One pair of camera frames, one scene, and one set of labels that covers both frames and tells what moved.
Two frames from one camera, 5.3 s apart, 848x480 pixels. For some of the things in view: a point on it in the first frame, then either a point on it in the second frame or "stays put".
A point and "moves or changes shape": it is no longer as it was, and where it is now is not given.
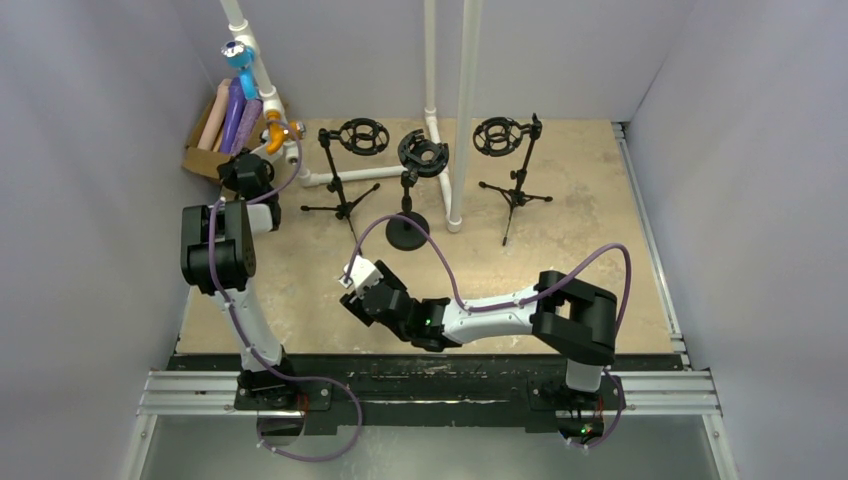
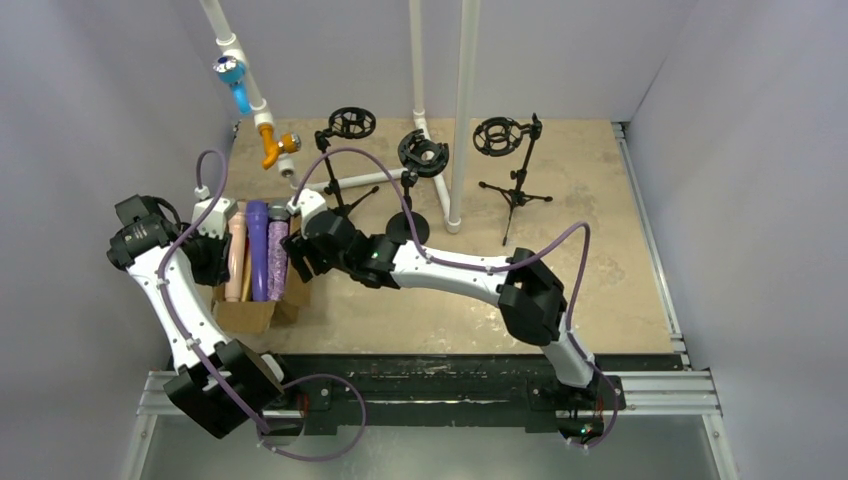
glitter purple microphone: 250,114 -> 277,256
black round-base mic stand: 423,157 stays put
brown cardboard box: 260,128 -> 260,317
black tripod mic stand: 363,136 moves or changes shape
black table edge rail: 425,390 stays put
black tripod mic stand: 495,137 stays put
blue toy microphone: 242,57 -> 232,71
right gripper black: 364,302 -> 299,256
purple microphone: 235,110 -> 257,219
